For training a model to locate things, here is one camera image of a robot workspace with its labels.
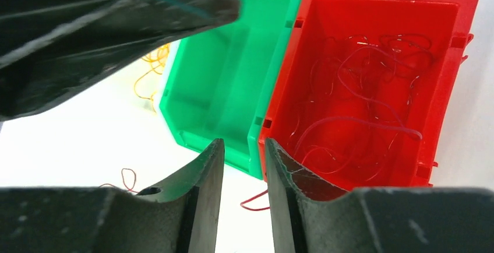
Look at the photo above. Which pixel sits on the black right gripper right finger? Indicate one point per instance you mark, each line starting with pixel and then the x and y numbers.
pixel 309 214

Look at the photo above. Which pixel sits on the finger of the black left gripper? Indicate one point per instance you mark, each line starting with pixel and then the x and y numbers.
pixel 52 50

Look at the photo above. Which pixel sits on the red plastic bin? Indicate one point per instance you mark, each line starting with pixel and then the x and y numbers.
pixel 363 89

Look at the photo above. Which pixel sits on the green plastic bin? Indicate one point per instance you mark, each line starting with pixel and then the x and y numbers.
pixel 221 82

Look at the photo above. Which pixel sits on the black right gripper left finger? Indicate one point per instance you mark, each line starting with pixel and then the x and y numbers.
pixel 177 214

